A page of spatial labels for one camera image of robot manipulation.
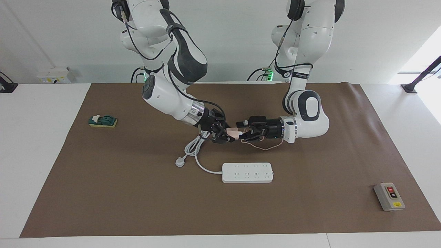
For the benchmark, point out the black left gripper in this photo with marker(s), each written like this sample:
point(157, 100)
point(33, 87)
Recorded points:
point(270, 128)

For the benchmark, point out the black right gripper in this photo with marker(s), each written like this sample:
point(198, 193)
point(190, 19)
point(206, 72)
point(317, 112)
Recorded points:
point(213, 120)

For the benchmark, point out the pink charger block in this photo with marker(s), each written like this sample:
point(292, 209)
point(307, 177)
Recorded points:
point(234, 132)

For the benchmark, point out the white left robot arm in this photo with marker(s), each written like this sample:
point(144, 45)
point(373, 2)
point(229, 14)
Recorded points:
point(313, 34)

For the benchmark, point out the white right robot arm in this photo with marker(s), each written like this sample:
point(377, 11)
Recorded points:
point(162, 93)

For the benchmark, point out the white power strip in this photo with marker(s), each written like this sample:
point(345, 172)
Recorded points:
point(248, 173)

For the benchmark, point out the brown table mat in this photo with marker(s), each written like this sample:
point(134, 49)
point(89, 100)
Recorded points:
point(310, 172)

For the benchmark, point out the black clamp stand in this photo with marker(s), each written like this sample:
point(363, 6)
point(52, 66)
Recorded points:
point(410, 88)
point(8, 88)

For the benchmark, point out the green knife switch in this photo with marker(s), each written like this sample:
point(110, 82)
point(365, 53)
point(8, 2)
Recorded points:
point(105, 120)

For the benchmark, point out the grey on-off switch box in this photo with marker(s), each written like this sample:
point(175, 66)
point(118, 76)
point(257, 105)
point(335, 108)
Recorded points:
point(389, 198)

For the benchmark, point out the white wall socket box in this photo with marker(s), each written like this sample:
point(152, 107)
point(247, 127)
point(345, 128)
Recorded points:
point(51, 75)

